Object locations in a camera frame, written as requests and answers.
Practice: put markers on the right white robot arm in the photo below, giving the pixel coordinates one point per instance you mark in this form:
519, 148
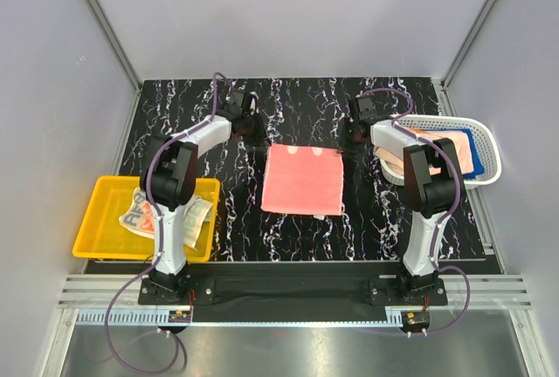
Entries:
433, 185

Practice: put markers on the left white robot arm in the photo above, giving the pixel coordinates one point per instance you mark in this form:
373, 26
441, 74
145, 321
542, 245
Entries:
170, 176

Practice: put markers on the blue folded towel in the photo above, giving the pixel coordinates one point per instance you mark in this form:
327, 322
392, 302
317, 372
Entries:
478, 168

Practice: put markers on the white perforated plastic basket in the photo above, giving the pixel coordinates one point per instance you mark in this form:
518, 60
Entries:
485, 150

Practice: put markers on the slotted white cable duct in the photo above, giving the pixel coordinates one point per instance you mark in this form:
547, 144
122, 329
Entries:
134, 317

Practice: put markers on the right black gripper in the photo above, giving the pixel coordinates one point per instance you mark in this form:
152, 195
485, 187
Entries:
350, 123

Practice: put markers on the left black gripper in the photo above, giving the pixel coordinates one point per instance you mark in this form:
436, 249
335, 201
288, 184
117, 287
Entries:
260, 137

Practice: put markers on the yellow plastic tray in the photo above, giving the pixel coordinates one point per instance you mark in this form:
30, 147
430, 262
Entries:
101, 236

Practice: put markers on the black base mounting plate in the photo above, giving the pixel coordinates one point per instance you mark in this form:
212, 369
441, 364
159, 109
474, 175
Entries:
296, 293

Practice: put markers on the pink patterned towel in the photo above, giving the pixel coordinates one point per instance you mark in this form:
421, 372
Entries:
305, 181

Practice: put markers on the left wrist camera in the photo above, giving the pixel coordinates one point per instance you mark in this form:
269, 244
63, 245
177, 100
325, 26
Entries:
253, 107

